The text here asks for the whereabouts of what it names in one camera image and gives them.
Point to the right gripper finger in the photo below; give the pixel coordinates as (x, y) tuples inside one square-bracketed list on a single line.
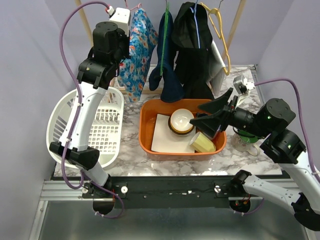
[(213, 121), (216, 104)]

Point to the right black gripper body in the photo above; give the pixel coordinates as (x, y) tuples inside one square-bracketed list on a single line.
[(240, 117)]

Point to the dark blue denim skirt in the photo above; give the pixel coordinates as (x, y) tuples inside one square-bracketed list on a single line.
[(172, 89)]

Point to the green hanger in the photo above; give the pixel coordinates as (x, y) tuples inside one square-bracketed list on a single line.
[(163, 30)]

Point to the floral blue skirt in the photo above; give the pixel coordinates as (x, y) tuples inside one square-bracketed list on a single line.
[(133, 72)]

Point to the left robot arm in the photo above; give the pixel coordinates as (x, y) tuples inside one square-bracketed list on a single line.
[(110, 47)]

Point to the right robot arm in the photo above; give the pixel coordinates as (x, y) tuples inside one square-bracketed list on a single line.
[(281, 145)]

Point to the yellow hanger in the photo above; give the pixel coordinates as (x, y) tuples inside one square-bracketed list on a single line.
[(219, 32)]

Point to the light blue hanger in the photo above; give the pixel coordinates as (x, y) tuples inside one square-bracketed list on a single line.
[(194, 11)]

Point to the lavender cup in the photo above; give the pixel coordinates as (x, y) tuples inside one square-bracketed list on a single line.
[(204, 128)]

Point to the green bowl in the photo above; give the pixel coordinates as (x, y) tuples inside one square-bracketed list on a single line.
[(245, 136)]

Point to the yellow cup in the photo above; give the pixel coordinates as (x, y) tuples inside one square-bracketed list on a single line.
[(202, 144)]

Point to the grey white garment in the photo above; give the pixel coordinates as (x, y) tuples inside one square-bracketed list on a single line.
[(216, 66)]

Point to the white bowl with dark rim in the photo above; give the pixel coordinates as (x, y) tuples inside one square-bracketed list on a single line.
[(179, 122)]

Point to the white floral mug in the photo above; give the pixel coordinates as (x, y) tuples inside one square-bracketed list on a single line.
[(242, 146)]

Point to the white square plate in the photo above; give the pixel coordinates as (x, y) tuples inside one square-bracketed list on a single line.
[(166, 141)]

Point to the orange plastic tub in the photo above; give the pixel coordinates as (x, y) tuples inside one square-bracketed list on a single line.
[(147, 123)]

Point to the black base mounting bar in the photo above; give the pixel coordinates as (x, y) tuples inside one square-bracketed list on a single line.
[(161, 192)]

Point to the black garment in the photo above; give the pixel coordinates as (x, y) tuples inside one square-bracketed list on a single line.
[(191, 66)]

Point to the wooden clothes rack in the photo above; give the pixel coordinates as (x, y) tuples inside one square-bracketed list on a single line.
[(226, 43)]

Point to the white laundry basket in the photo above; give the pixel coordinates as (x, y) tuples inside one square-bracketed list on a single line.
[(105, 132)]

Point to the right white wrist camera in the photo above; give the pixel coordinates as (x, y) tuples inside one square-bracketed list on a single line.
[(243, 87)]

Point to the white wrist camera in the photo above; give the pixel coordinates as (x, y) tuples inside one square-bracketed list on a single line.
[(243, 87), (122, 18)]

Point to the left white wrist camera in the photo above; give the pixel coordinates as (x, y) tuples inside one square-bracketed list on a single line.
[(122, 18)]

